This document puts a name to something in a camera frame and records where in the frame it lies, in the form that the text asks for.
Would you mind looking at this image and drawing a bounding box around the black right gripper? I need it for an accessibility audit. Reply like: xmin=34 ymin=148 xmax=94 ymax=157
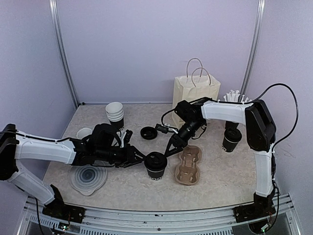
xmin=164 ymin=118 xmax=203 ymax=157

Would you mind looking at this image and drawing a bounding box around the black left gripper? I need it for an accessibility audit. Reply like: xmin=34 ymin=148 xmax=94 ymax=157
xmin=96 ymin=143 xmax=147 ymax=168

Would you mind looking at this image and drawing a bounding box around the black cup lid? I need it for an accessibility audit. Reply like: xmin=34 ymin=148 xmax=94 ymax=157
xmin=144 ymin=152 xmax=168 ymax=171
xmin=224 ymin=127 xmax=242 ymax=143

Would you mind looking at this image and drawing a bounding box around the stack of black lids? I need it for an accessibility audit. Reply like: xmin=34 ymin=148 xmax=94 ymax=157
xmin=140 ymin=126 xmax=157 ymax=140

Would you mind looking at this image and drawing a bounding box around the brown pulp cup carrier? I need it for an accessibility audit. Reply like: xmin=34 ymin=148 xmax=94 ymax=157
xmin=174 ymin=145 xmax=202 ymax=186

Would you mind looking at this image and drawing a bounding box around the black paper coffee cup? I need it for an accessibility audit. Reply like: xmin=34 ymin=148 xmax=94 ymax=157
xmin=222 ymin=137 xmax=238 ymax=152

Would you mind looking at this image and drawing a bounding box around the cream paper bag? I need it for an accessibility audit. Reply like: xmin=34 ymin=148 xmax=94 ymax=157
xmin=172 ymin=58 xmax=221 ymax=128

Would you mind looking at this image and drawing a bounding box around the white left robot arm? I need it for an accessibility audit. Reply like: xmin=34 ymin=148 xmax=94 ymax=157
xmin=0 ymin=123 xmax=146 ymax=218

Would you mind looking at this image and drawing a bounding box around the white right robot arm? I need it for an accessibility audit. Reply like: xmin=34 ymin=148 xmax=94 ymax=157
xmin=164 ymin=97 xmax=276 ymax=217

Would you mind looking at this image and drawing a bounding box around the stack of paper cups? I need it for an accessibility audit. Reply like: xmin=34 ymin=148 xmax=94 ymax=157
xmin=105 ymin=102 xmax=124 ymax=131

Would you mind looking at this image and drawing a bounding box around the blue glass cup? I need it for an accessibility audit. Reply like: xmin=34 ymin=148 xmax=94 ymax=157
xmin=76 ymin=127 xmax=92 ymax=140

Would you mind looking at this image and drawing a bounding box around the wrapped white straws bundle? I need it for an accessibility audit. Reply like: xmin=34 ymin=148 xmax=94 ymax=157
xmin=223 ymin=90 xmax=252 ymax=104

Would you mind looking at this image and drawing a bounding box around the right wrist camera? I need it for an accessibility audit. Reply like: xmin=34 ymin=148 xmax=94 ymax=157
xmin=155 ymin=123 xmax=178 ymax=134

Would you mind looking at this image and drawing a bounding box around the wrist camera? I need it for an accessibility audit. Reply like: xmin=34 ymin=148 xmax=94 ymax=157
xmin=155 ymin=123 xmax=178 ymax=134
xmin=120 ymin=130 xmax=133 ymax=148

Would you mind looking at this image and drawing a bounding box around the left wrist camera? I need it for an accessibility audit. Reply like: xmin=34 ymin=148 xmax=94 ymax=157
xmin=120 ymin=130 xmax=133 ymax=148

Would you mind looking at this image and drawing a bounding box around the aluminium front rail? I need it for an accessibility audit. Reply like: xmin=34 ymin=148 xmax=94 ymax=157
xmin=23 ymin=193 xmax=301 ymax=235

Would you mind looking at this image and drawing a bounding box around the right aluminium post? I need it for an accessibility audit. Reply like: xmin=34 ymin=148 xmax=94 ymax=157
xmin=241 ymin=0 xmax=266 ymax=95

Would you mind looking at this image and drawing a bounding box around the aluminium post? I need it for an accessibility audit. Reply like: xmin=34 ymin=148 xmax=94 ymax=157
xmin=241 ymin=0 xmax=266 ymax=95
xmin=49 ymin=0 xmax=80 ymax=109

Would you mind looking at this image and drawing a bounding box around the left aluminium post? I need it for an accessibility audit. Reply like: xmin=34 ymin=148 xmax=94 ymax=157
xmin=49 ymin=0 xmax=80 ymax=109

